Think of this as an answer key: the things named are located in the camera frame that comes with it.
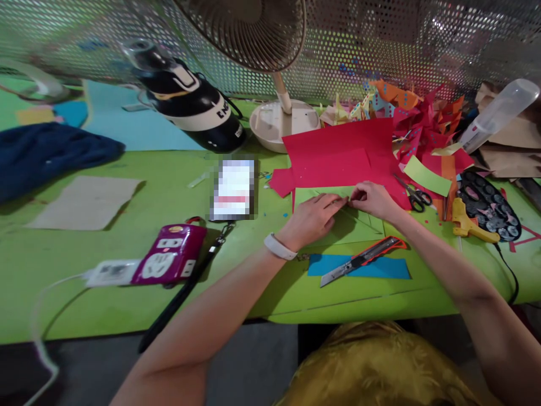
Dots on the person's right hand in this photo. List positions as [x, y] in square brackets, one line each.
[380, 203]

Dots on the person's left hand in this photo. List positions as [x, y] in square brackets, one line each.
[308, 222]

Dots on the person's left fingers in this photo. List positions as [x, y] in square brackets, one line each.
[334, 201]

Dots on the person's right fingers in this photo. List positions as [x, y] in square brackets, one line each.
[360, 195]

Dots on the green paper sheet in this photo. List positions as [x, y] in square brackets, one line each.
[359, 230]

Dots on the red paper sheet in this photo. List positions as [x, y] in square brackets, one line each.
[334, 156]

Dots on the orange black utility knife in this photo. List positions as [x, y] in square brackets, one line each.
[359, 258]

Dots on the light green paper strip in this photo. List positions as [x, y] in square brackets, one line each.
[427, 175]

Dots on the blue paper strip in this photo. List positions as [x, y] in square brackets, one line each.
[380, 270]

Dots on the orange paper strip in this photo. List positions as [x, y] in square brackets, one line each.
[449, 182]

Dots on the pile of coloured paper crafts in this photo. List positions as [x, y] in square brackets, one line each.
[405, 114]

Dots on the smartphone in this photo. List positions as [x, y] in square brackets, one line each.
[233, 186]

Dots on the yellow glue gun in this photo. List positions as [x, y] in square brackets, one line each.
[465, 220]

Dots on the black paint palette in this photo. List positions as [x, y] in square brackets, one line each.
[492, 203]

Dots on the clear plastic bottle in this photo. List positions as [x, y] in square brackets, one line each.
[494, 118]

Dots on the perforated metal screen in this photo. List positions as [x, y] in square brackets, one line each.
[380, 38]

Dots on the brown paper bag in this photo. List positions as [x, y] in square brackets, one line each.
[515, 148]

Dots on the person's body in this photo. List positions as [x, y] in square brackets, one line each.
[380, 368]

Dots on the purple power strip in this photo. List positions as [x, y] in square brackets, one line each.
[169, 256]

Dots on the beige desk fan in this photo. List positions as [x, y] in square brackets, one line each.
[270, 38]

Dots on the black and white water bottle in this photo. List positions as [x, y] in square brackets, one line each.
[190, 101]

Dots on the light blue paper sheet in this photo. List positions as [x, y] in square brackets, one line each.
[127, 122]

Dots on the white charger adapter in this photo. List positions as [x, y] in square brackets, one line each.
[112, 272]

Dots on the beige cardboard piece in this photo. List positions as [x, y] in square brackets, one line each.
[84, 203]

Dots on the green table mat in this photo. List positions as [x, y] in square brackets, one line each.
[105, 304]

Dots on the dark blue cloth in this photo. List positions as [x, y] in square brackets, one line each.
[46, 156]

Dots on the yellow paper piece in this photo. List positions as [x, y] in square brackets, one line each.
[36, 115]

